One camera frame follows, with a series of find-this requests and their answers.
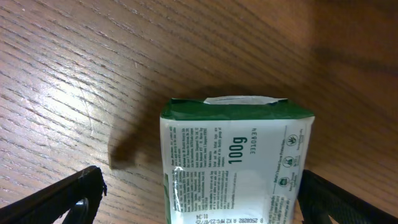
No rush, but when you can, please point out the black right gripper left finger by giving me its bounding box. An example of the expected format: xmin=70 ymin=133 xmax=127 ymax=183
xmin=1 ymin=166 xmax=107 ymax=224

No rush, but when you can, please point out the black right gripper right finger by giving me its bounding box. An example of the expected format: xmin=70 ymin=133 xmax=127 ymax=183
xmin=298 ymin=170 xmax=397 ymax=224

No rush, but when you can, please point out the white green soap packet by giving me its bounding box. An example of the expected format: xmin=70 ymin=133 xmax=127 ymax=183
xmin=160 ymin=96 xmax=315 ymax=224

